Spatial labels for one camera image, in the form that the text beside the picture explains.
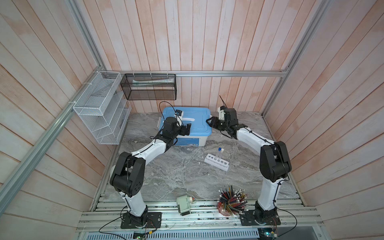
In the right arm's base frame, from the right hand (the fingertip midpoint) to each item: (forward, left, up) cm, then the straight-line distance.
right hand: (207, 121), depth 95 cm
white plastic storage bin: (-10, +12, -8) cm, 18 cm away
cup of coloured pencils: (-47, -9, -4) cm, 48 cm away
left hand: (-5, +15, +2) cm, 15 cm away
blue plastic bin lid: (+4, +7, 0) cm, 8 cm away
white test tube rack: (-24, -8, -13) cm, 28 cm away
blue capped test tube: (-21, -6, -1) cm, 22 cm away
